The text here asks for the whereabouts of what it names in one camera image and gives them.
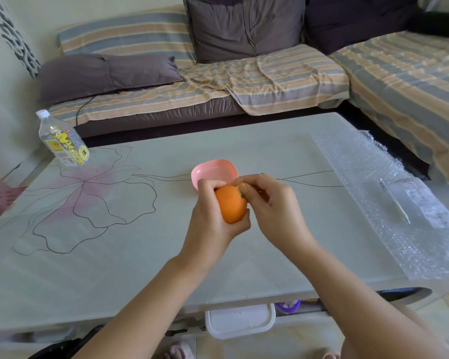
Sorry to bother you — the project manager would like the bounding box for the person's left hand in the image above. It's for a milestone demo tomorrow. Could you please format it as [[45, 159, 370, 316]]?
[[179, 178, 252, 273]]

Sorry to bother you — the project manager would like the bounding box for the person's right hand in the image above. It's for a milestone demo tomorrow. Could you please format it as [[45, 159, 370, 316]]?
[[231, 173, 319, 255]]

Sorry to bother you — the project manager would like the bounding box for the orange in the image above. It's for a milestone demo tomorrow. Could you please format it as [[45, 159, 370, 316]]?
[[214, 182, 248, 225]]

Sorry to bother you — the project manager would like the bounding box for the pink plastic dish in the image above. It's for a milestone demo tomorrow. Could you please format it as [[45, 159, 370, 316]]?
[[191, 159, 239, 192]]

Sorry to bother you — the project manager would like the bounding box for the person's left forearm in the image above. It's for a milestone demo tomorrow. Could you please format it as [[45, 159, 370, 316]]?
[[71, 254, 212, 359]]

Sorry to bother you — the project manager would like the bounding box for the person's right forearm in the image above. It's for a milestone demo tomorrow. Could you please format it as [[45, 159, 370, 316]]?
[[293, 237, 449, 359]]

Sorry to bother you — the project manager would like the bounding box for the person's left foot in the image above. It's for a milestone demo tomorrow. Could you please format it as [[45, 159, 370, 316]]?
[[164, 340, 195, 359]]

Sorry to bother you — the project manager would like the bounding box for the person's right leg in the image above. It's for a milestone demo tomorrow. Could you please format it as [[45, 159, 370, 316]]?
[[339, 302, 449, 359]]

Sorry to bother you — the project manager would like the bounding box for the white plastic container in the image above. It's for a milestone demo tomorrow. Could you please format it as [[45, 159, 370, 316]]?
[[205, 302, 276, 340]]

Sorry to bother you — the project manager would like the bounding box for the clear bubble wrap sheet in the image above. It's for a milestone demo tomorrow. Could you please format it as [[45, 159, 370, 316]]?
[[311, 129, 449, 281]]

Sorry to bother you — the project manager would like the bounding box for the thin white stick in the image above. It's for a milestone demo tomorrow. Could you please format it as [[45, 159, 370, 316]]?
[[380, 179, 412, 225]]

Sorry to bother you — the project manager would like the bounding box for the dark brown sofa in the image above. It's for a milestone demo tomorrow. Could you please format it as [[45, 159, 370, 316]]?
[[73, 95, 431, 180]]

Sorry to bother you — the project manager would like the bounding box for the striped sofa sheet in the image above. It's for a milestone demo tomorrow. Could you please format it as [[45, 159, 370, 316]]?
[[329, 30, 449, 183], [46, 43, 351, 128]]

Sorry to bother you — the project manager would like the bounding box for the clear plastic bag paper label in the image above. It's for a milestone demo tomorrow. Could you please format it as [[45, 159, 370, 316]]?
[[378, 177, 449, 230]]

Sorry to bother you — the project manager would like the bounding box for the clear bottle yellow label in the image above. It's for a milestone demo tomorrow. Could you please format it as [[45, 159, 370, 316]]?
[[35, 109, 90, 168]]

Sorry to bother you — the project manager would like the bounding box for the grey upright cushion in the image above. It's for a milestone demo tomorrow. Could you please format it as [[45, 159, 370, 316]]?
[[183, 0, 307, 65]]

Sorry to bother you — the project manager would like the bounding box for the black plastic bag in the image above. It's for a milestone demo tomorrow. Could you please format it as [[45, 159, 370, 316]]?
[[28, 325, 105, 359]]

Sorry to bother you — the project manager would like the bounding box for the grey flat pillow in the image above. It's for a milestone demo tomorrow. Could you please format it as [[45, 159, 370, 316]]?
[[37, 53, 185, 107]]

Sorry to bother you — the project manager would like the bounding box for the dark purple cushion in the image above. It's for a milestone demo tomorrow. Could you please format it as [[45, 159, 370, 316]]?
[[303, 0, 424, 55]]

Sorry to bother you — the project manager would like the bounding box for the black garment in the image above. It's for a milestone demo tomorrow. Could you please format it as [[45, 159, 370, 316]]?
[[408, 10, 449, 40]]

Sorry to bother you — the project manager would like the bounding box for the white carved screen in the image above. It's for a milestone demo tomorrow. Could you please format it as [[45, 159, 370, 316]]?
[[0, 0, 41, 79]]

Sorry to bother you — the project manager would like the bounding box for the purple plastic ring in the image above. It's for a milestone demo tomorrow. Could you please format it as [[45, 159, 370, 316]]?
[[275, 301, 302, 315]]

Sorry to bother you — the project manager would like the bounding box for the black cable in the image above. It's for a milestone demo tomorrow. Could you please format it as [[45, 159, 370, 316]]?
[[76, 94, 98, 126]]

